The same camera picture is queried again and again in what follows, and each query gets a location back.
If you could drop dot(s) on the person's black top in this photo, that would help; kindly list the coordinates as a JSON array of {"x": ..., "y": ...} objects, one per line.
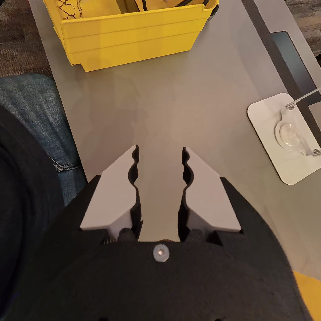
[{"x": 20, "y": 200}]

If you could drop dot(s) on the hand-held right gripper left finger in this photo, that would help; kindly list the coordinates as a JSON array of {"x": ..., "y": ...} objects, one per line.
[{"x": 113, "y": 200}]

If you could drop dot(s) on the yellow plastic bin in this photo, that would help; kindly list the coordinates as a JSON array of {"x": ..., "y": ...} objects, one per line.
[
  {"x": 135, "y": 40},
  {"x": 308, "y": 296}
]

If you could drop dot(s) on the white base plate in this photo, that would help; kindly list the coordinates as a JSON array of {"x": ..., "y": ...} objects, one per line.
[{"x": 266, "y": 125}]

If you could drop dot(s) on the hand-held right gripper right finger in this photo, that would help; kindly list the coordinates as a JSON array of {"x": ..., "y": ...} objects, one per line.
[{"x": 210, "y": 200}]

